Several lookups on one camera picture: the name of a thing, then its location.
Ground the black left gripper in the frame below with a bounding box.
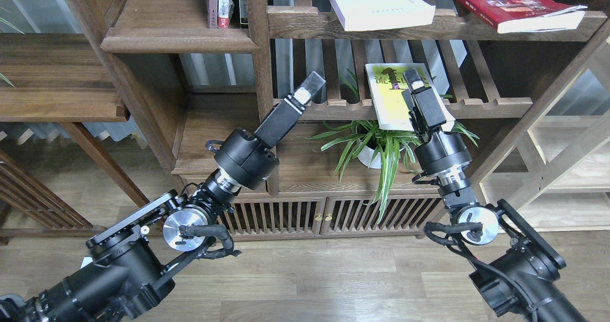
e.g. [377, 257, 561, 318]
[213, 71, 326, 191]

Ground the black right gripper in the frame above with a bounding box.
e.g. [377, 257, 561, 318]
[402, 68, 471, 177]

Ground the yellow green cover book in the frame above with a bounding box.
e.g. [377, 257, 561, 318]
[365, 63, 438, 131]

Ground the red cover book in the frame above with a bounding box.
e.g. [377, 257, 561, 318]
[456, 0, 588, 34]

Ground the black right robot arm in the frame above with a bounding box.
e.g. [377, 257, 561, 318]
[403, 69, 585, 322]

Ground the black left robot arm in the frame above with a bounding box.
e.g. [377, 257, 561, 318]
[1, 72, 325, 322]

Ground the dark wooden bookshelf cabinet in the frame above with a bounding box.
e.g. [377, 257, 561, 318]
[52, 0, 610, 247]

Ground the green spider plant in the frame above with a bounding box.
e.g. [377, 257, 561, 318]
[305, 69, 480, 224]

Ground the white plant pot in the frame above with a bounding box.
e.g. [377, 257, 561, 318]
[357, 141, 382, 169]

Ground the white lilac cover book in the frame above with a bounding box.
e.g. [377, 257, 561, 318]
[329, 0, 436, 32]

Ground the red white spine book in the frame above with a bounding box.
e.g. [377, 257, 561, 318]
[216, 0, 233, 29]

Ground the dark spine upright book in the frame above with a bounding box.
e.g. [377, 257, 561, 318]
[238, 0, 249, 29]

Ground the maroon spine upright book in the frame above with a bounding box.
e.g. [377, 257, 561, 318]
[207, 0, 218, 30]

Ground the light wooden rack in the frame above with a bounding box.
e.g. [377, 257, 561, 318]
[479, 40, 610, 231]

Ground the dark wooden side table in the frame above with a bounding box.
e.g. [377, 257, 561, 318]
[0, 33, 148, 206]

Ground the dark slatted wooden chair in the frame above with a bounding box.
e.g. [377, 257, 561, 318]
[0, 152, 106, 245]

